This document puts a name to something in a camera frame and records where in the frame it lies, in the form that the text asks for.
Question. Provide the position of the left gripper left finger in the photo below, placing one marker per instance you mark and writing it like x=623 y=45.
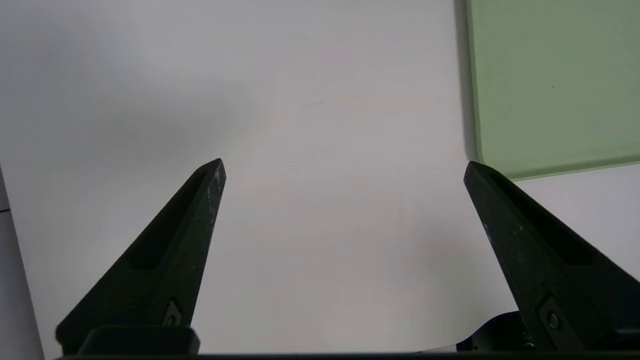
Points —
x=160 y=270

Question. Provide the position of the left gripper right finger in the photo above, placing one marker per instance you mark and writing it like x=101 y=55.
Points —
x=555 y=280

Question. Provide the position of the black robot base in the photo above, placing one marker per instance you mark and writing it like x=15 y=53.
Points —
x=495 y=332

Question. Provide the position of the light green plastic tray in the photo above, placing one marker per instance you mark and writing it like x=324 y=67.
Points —
x=555 y=85

